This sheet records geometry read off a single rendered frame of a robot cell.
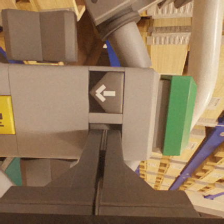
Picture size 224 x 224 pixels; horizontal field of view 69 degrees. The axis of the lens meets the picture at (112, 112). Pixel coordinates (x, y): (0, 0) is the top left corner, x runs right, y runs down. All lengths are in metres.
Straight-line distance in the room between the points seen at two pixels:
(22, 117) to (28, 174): 0.06
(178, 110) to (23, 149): 0.15
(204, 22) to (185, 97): 0.25
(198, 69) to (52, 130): 0.32
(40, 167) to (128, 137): 0.10
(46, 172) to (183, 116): 0.15
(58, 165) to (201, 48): 0.34
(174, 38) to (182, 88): 0.81
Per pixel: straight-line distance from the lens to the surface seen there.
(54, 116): 0.16
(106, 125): 0.16
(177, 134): 0.18
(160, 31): 0.97
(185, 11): 0.91
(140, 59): 0.16
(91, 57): 2.23
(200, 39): 0.40
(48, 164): 0.19
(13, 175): 1.03
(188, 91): 0.17
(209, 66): 0.40
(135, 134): 0.16
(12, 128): 0.18
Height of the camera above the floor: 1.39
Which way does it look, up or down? 15 degrees down
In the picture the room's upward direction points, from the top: 96 degrees clockwise
